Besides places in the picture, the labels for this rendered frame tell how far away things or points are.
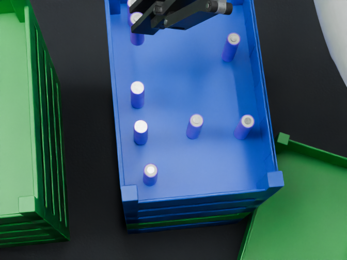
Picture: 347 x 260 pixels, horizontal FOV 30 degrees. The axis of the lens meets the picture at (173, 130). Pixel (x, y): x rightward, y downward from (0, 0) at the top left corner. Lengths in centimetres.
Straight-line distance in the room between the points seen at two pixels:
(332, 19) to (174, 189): 47
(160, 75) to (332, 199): 47
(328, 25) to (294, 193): 79
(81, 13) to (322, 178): 56
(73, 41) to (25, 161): 45
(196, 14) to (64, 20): 67
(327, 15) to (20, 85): 55
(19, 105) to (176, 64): 22
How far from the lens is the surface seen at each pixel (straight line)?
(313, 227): 122
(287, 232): 121
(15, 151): 89
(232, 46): 87
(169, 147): 88
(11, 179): 88
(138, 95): 83
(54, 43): 128
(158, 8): 71
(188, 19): 67
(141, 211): 89
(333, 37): 45
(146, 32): 78
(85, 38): 128
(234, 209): 99
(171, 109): 89
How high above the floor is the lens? 118
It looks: 75 degrees down
